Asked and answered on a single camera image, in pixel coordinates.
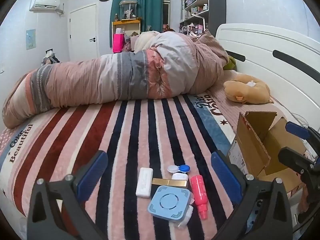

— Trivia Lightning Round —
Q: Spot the white plastic packet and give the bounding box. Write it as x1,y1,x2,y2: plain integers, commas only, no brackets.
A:
175,204,194,228

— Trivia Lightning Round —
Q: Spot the white bed headboard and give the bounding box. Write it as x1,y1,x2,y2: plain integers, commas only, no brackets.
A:
215,23,320,135

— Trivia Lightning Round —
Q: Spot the small white box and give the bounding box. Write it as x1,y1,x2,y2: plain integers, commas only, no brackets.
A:
171,172,189,181

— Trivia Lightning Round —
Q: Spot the white rectangular case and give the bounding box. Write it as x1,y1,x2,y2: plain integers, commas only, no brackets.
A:
136,167,153,198

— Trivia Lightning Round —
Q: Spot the striped plush blanket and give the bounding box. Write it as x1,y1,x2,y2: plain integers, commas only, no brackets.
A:
0,94,250,240

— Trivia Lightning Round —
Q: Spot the cream blanket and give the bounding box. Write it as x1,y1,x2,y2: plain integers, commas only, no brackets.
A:
134,31,160,53

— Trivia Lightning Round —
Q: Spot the tan plush toy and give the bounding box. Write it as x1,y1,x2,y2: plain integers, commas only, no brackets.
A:
223,74,271,105

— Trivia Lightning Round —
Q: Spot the pink plastic bottle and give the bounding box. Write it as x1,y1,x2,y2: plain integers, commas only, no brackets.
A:
190,175,209,220

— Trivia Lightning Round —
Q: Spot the white cable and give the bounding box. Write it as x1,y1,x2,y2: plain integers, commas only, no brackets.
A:
287,112,308,128

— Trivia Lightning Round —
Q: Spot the pink gift bag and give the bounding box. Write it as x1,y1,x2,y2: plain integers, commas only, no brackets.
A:
113,33,125,53

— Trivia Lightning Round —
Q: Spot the brown cardboard box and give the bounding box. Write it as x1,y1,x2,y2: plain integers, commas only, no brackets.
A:
227,111,308,193

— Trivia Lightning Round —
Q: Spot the white and blue lens case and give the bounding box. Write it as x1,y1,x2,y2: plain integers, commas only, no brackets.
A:
167,164,192,174

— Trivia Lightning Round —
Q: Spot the teal curtain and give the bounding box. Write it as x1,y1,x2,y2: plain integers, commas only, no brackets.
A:
110,0,163,48

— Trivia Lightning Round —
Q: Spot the dark bookshelf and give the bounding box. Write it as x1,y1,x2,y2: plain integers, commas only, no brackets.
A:
179,0,227,37

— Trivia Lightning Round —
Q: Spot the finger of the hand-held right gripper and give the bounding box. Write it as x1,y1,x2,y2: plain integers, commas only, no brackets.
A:
285,121,320,146
278,147,317,174

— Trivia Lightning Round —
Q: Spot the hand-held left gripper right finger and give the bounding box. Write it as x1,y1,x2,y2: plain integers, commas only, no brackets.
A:
211,151,293,240

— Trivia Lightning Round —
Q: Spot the window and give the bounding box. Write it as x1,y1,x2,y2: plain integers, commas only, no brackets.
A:
162,0,172,30

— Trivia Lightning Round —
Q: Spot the yellow shelf unit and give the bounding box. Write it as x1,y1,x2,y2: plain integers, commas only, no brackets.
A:
112,19,142,48

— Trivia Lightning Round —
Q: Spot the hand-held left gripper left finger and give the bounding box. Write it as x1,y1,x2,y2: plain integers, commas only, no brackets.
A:
27,150,108,240

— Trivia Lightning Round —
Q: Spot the white door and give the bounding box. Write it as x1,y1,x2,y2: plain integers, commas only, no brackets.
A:
69,4,97,62

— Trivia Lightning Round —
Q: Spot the person's right hand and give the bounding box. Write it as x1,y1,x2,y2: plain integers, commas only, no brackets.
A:
299,185,310,212

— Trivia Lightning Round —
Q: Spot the white air conditioner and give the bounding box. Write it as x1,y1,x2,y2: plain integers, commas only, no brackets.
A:
29,0,64,15

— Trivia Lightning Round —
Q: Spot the blue square vented device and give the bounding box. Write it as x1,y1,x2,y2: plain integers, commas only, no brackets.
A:
147,185,193,224

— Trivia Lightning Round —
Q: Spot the pink and grey duvet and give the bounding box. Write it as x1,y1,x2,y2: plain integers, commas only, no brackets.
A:
2,29,229,129

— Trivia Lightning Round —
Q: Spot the green plush toy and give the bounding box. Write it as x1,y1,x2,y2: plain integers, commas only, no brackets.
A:
223,55,238,70

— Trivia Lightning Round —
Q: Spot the gold rectangular box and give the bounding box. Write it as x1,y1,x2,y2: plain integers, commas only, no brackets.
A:
152,178,188,189

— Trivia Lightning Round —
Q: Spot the glass display case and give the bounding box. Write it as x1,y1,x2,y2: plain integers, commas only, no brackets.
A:
119,0,138,20

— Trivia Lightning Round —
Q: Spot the small blue wall poster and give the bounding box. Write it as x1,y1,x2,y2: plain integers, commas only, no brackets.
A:
26,29,36,50

